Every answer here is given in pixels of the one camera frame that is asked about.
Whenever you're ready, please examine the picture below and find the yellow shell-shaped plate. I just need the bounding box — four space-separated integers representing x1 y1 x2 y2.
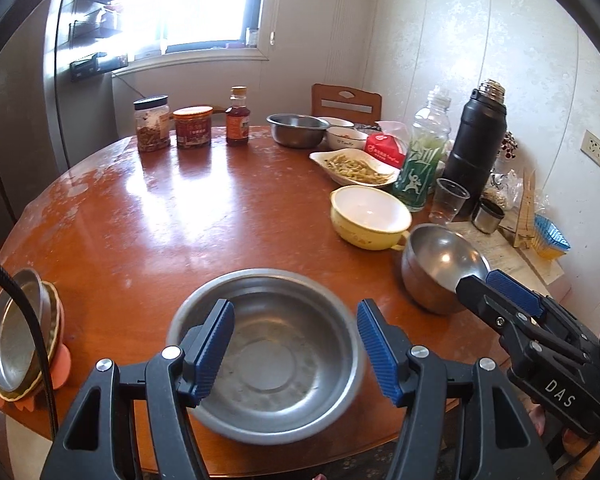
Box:
0 280 61 403

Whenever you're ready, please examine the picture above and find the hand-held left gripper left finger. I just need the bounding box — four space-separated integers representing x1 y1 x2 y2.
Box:
40 298 237 480

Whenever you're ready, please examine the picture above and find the white plate with food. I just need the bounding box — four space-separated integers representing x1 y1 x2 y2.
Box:
308 150 402 188

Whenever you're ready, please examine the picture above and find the grey refrigerator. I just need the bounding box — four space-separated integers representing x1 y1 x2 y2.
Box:
0 0 131 241

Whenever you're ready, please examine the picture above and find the window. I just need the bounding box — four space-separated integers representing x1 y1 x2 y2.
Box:
115 0 276 61

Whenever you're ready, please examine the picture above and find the white wall outlet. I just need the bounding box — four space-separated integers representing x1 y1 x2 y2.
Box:
580 130 600 173

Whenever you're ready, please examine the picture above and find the thick black cable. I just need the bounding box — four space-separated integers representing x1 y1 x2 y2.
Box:
0 245 58 441

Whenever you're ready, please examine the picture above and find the orange-lidded jar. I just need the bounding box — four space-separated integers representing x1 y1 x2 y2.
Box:
173 105 214 150

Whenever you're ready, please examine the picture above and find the black-lidded glass jar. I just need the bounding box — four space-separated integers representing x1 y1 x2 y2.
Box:
133 95 172 154

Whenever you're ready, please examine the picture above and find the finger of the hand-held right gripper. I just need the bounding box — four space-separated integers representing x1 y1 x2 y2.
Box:
455 275 536 348
486 269 598 346

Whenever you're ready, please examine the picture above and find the stack of blue cupcake liners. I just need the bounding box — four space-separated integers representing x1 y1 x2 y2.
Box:
532 214 572 260

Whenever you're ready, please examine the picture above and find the large steel bowl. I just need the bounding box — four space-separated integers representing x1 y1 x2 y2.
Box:
166 269 368 445

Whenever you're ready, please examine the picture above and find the steel plate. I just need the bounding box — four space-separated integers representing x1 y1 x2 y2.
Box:
0 267 46 393

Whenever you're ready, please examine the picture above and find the wooden chopsticks packet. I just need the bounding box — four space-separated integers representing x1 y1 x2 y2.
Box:
512 167 538 248

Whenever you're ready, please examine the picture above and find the red tissue packet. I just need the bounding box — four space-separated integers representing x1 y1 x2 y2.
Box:
365 132 408 168

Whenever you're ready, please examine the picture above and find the black storage rack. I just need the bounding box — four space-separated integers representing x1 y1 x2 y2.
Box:
67 0 131 81

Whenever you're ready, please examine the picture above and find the person's right hand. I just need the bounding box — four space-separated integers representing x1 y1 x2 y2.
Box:
527 402 548 436

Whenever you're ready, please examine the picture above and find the wooden chair with carved back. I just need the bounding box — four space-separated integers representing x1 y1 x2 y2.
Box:
311 83 382 123

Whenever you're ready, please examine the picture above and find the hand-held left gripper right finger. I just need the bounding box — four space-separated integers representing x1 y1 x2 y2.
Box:
356 299 543 480

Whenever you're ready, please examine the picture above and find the pale flat board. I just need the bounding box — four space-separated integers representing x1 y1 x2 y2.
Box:
447 220 571 301

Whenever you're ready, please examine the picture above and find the black thermos flask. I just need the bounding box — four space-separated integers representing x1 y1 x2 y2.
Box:
440 79 509 221

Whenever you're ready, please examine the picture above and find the brown syrup bottle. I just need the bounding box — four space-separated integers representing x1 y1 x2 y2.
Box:
225 86 251 148

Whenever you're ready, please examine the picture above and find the clear plastic bag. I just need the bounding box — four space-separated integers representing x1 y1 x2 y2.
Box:
482 132 528 211

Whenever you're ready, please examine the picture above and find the white printed ceramic bowl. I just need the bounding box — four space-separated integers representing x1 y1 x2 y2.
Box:
326 127 370 152

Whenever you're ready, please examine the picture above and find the small steel bowl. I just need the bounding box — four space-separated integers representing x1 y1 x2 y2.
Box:
401 224 492 316

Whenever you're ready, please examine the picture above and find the yellow bowl with handle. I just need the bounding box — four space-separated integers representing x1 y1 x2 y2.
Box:
330 185 413 252

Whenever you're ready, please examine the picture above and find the clear plastic cup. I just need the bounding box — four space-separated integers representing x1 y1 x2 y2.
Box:
428 178 471 225

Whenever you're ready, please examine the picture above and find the steel thermos cap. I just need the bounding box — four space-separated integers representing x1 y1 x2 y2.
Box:
471 198 506 234

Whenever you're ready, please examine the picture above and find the green plastic bottle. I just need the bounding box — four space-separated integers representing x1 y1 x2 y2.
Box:
392 86 452 212

